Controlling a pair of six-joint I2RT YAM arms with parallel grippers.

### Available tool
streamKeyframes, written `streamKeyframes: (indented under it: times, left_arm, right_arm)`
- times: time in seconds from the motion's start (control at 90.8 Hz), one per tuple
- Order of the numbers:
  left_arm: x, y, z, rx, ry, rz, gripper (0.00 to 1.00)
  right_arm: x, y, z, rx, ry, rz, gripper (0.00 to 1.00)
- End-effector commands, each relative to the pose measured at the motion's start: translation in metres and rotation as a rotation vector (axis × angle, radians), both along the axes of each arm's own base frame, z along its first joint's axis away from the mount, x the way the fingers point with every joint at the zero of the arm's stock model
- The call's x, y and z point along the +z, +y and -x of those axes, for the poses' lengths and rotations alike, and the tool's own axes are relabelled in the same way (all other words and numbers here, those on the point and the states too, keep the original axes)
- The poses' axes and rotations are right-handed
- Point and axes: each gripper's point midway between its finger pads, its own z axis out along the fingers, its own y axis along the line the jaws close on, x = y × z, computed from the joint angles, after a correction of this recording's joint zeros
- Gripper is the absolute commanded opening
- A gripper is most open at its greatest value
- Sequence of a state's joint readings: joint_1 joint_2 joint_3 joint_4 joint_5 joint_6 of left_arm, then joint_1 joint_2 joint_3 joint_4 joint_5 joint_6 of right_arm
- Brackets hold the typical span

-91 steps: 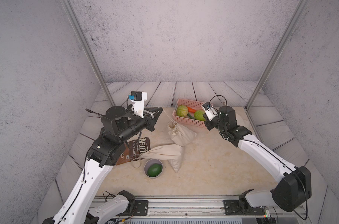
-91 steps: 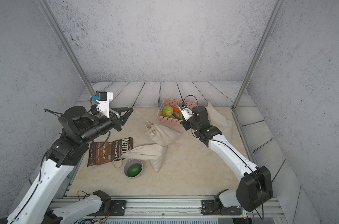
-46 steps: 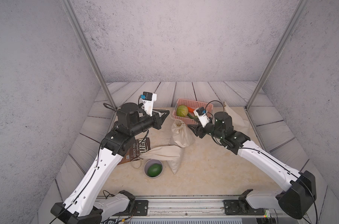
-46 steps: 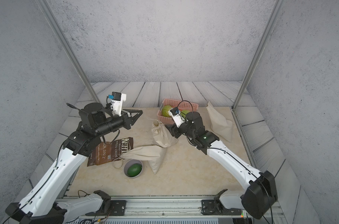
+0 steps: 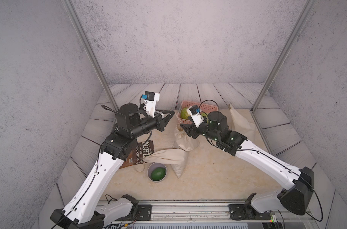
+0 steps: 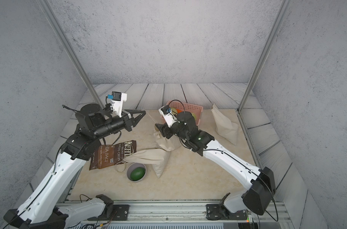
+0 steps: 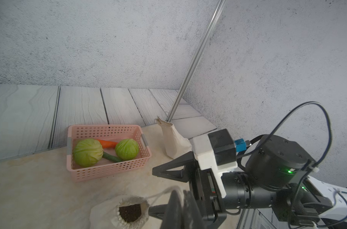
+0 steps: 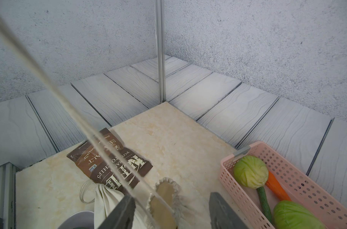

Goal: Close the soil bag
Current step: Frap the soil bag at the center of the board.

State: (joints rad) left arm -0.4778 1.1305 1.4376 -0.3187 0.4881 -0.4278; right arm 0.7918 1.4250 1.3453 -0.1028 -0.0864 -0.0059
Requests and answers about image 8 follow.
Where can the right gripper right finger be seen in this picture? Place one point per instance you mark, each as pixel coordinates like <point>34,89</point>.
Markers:
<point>222,215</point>

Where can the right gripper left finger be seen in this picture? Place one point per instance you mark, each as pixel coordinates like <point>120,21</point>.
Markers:
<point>121,217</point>

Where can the beige cloth bag front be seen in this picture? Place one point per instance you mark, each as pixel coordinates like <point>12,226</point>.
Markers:
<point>94,137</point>

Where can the brown kettle chips bag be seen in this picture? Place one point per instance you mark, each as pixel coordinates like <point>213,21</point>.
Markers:
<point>88,160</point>

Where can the grey bowl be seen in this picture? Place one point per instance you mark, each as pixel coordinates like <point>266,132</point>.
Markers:
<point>80,220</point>

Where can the green cucumber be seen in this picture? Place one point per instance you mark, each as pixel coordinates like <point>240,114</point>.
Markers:
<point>264,204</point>

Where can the left green cabbage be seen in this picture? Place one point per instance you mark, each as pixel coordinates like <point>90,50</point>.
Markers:
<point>251,172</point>

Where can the green cabbage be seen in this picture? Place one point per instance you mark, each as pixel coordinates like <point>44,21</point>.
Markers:
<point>290,215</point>
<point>251,172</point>

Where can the orange carrot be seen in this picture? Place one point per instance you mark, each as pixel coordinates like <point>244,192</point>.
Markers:
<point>276,188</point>

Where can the right green cabbage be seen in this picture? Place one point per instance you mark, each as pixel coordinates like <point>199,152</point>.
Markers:
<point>290,215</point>

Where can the pink plastic basket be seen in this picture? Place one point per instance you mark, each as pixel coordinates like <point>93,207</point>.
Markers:
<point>300,188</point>

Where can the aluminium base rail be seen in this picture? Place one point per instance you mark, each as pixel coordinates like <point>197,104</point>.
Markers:
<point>8,196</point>

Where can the left aluminium frame post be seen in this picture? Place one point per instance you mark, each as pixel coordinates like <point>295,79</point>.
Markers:
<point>160,43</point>

